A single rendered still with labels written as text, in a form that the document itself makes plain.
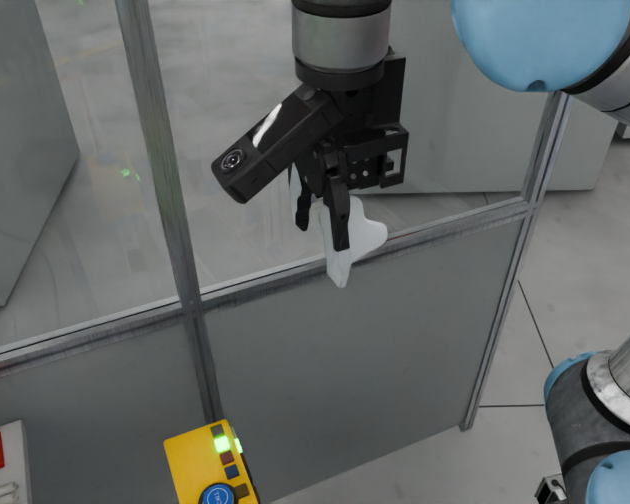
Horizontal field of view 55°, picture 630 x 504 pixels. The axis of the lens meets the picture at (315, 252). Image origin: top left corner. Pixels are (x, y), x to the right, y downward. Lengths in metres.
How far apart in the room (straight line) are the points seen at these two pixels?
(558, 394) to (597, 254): 2.29
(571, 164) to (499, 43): 3.00
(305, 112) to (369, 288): 0.97
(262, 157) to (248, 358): 0.98
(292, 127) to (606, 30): 0.25
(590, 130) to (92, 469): 2.59
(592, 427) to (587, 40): 0.57
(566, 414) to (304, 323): 0.73
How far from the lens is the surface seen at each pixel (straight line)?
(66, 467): 1.56
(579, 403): 0.82
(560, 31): 0.31
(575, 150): 3.25
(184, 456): 0.95
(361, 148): 0.51
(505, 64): 0.31
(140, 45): 0.95
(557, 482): 1.12
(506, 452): 2.27
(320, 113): 0.49
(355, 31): 0.46
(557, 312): 2.76
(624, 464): 0.77
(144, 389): 1.40
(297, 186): 0.59
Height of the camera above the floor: 1.88
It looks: 42 degrees down
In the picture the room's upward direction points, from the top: straight up
